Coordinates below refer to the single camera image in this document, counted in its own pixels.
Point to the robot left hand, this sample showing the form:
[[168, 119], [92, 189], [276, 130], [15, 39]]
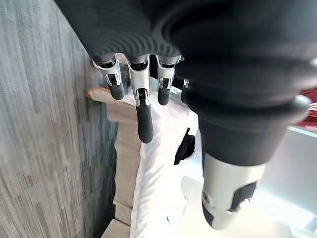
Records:
[[203, 49]]

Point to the white bed sheet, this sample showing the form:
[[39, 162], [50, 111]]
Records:
[[158, 173]]

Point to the black garment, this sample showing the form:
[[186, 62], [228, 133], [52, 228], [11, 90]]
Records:
[[185, 148]]

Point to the beige bed base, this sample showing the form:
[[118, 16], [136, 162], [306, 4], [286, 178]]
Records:
[[123, 148]]

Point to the red patterned fabric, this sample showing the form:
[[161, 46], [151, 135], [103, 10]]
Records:
[[309, 109]]

